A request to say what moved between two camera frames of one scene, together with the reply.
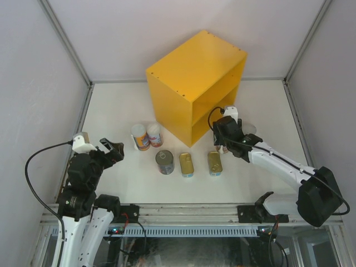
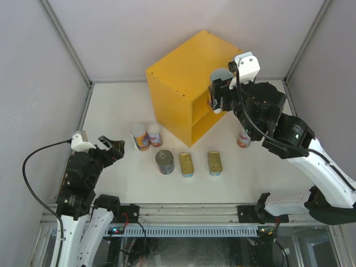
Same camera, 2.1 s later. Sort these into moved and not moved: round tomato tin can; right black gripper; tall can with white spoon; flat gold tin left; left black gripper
Moved: right black gripper; tall can with white spoon
Not moved: left black gripper; round tomato tin can; flat gold tin left
